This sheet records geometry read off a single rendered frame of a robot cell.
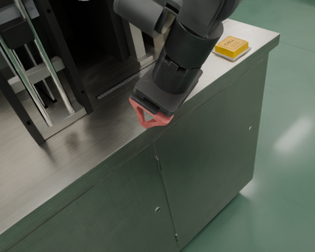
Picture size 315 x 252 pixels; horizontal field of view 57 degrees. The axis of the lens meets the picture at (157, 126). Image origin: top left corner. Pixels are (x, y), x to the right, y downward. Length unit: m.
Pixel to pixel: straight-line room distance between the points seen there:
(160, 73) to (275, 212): 1.28
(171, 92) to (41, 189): 0.37
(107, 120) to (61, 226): 0.27
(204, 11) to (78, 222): 0.61
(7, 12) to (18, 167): 0.33
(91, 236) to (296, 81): 1.87
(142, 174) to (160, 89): 0.44
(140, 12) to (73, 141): 0.43
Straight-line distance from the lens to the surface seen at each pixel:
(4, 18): 0.65
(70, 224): 0.76
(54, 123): 0.75
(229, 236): 1.50
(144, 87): 0.39
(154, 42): 0.97
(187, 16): 0.31
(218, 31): 0.35
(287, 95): 2.20
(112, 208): 0.82
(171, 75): 0.37
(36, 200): 0.64
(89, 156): 0.66
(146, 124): 0.46
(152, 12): 0.35
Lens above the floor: 1.37
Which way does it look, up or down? 44 degrees down
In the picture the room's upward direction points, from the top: 12 degrees counter-clockwise
